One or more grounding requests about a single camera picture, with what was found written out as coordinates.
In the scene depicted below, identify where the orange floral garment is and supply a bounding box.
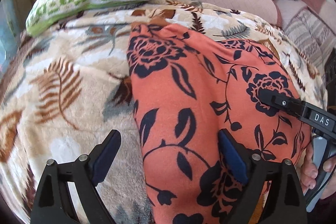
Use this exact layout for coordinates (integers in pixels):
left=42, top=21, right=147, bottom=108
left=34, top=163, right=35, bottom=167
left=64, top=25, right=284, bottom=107
left=127, top=20, right=310, bottom=223

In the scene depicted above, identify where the striped floral cushion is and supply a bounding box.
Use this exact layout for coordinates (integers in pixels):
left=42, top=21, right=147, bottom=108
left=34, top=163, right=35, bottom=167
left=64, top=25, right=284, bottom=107
left=284, top=9, right=335, bottom=79

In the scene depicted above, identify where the pink sofa backrest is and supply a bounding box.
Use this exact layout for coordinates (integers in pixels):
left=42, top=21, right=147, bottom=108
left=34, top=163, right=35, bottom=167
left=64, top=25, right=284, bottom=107
left=273, top=0, right=335, bottom=33

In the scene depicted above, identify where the leaf pattern blanket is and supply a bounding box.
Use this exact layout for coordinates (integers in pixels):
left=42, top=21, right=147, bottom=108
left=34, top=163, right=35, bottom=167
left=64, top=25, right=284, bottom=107
left=1, top=0, right=327, bottom=223

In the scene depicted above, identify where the brown glass door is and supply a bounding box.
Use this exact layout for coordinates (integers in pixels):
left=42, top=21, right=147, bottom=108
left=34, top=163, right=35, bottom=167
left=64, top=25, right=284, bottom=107
left=0, top=0, right=21, bottom=75

